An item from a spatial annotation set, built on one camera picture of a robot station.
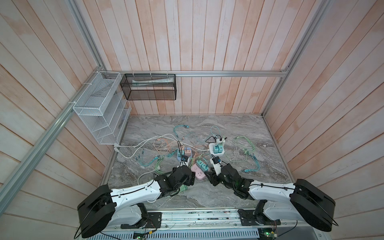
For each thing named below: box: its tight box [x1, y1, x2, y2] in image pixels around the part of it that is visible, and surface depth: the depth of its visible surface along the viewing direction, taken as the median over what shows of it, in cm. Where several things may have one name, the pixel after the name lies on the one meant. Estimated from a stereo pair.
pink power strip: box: [191, 163, 206, 179], surface depth 89 cm
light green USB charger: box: [179, 184, 188, 193], surface depth 82 cm
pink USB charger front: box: [185, 149, 192, 156], surface depth 92 cm
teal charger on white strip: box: [213, 144, 224, 154], surface depth 95 cm
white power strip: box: [208, 138, 226, 156], surface depth 97 cm
